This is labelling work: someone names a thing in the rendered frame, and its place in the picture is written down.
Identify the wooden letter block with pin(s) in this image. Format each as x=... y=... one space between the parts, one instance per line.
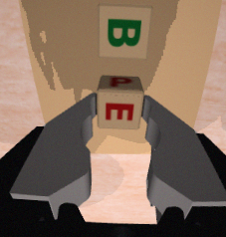
x=119 y=102
x=124 y=31

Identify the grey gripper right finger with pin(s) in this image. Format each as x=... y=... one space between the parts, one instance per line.
x=186 y=169

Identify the tan square mat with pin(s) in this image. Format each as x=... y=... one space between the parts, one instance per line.
x=62 y=42

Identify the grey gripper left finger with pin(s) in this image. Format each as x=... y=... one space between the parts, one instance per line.
x=50 y=166

